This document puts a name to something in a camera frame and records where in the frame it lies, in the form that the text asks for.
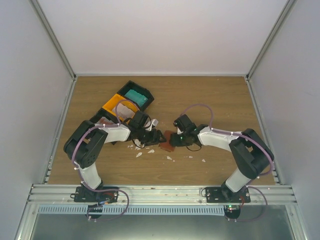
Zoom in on orange bin white cards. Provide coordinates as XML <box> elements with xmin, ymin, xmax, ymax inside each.
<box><xmin>102</xmin><ymin>93</ymin><xmax>140</xmax><ymax>121</ymax></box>

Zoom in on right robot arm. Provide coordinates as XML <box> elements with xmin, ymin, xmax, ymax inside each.
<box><xmin>168</xmin><ymin>114</ymin><xmax>274</xmax><ymax>203</ymax></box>

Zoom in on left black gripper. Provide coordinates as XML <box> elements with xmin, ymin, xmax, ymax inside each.
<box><xmin>137</xmin><ymin>127</ymin><xmax>163</xmax><ymax>147</ymax></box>

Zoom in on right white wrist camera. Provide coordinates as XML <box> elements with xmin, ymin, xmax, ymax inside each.
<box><xmin>176</xmin><ymin>126</ymin><xmax>185</xmax><ymax>135</ymax></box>

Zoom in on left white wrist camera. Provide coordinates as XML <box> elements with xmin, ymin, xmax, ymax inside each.
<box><xmin>144</xmin><ymin>118</ymin><xmax>159</xmax><ymax>132</ymax></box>

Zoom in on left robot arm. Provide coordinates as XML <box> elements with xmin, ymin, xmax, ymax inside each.
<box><xmin>63</xmin><ymin>110</ymin><xmax>167</xmax><ymax>202</ymax></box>

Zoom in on red white card stack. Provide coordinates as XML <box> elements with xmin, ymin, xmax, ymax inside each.
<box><xmin>97</xmin><ymin>117</ymin><xmax>114</xmax><ymax>125</ymax></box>

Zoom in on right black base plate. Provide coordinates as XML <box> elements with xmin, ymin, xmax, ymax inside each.
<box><xmin>200</xmin><ymin>186</ymin><xmax>251</xmax><ymax>203</ymax></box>

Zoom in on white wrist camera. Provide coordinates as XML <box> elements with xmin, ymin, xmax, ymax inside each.
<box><xmin>176</xmin><ymin>126</ymin><xmax>185</xmax><ymax>135</ymax></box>
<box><xmin>144</xmin><ymin>118</ymin><xmax>159</xmax><ymax>132</ymax></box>

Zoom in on brown leather card holder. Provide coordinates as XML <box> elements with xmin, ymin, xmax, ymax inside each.
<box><xmin>159</xmin><ymin>130</ymin><xmax>175</xmax><ymax>152</ymax></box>

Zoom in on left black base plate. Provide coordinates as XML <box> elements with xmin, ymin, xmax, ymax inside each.
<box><xmin>70</xmin><ymin>186</ymin><xmax>119</xmax><ymax>204</ymax></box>

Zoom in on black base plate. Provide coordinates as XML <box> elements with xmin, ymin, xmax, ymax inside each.
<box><xmin>70</xmin><ymin>186</ymin><xmax>119</xmax><ymax>204</ymax></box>
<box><xmin>200</xmin><ymin>186</ymin><xmax>251</xmax><ymax>203</ymax></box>

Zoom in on grey slotted cable duct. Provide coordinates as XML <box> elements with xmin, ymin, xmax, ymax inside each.
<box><xmin>38</xmin><ymin>204</ymin><xmax>225</xmax><ymax>216</ymax></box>

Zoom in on aluminium front rail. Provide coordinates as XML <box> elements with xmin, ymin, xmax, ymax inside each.
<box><xmin>27</xmin><ymin>184</ymin><xmax>297</xmax><ymax>206</ymax></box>

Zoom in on teal card stack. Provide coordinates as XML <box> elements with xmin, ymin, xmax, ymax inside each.
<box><xmin>124</xmin><ymin>89</ymin><xmax>148</xmax><ymax>107</ymax></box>

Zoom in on black bin teal cards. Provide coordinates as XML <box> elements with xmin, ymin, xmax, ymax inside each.
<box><xmin>117</xmin><ymin>80</ymin><xmax>154</xmax><ymax>111</ymax></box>

